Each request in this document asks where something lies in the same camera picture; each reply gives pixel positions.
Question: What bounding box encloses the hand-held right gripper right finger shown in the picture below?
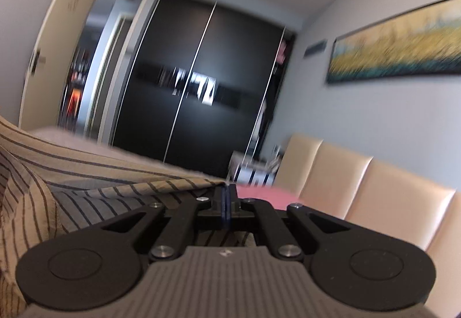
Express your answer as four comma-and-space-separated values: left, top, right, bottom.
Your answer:
228, 184, 355, 262

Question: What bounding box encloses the framed wall painting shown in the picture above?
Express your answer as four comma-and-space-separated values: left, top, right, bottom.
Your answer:
326, 0, 461, 85

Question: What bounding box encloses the wall air vent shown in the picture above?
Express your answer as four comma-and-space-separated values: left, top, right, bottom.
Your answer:
303, 39, 328, 58

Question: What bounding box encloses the pink pillow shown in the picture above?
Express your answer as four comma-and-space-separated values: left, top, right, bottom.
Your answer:
234, 185, 301, 211

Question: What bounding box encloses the cream padded headboard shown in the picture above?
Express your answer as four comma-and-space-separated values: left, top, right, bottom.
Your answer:
274, 134, 461, 318

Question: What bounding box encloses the white bedside table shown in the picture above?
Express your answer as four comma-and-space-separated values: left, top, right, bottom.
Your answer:
228, 149, 285, 189

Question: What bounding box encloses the brown striped shirt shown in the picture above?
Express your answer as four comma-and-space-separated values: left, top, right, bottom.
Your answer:
0, 114, 260, 311

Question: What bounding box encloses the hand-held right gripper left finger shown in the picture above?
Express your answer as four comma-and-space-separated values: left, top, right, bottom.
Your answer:
99, 185, 229, 262

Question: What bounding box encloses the black sliding wardrobe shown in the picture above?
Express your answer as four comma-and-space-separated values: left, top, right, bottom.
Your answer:
112, 0, 298, 182

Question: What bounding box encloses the cream room door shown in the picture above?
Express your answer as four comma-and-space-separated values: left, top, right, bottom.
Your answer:
20, 0, 99, 131

